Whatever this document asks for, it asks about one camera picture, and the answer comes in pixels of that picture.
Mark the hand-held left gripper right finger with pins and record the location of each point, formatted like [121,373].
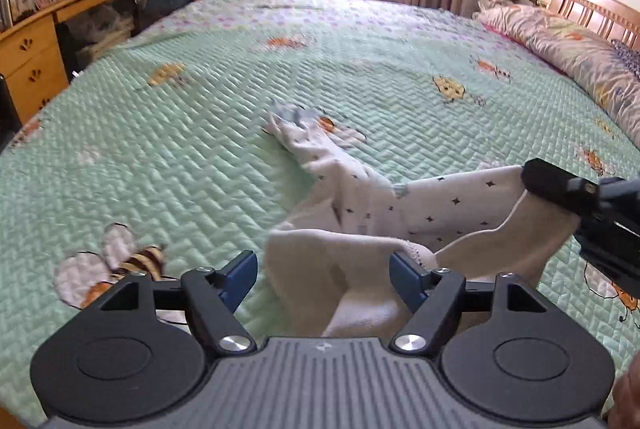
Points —
[405,281]

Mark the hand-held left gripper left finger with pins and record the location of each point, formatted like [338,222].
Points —
[240,279]

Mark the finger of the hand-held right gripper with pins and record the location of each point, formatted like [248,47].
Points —
[555,184]

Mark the white star-print shirt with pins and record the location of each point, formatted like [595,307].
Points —
[450,209]

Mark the green quilted bee bedspread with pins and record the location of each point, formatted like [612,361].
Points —
[200,169]

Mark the floral folded duvet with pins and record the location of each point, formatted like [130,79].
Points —
[560,39]

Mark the dark patterned pillow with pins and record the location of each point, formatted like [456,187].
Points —
[629,56]

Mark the wooden headboard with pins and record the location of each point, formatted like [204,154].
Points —
[595,6]

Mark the white nightstand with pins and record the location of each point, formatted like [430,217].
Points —
[475,1]

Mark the pile of bags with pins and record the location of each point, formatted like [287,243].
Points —
[110,19]

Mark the wooden desk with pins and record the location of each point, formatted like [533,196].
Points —
[30,54]

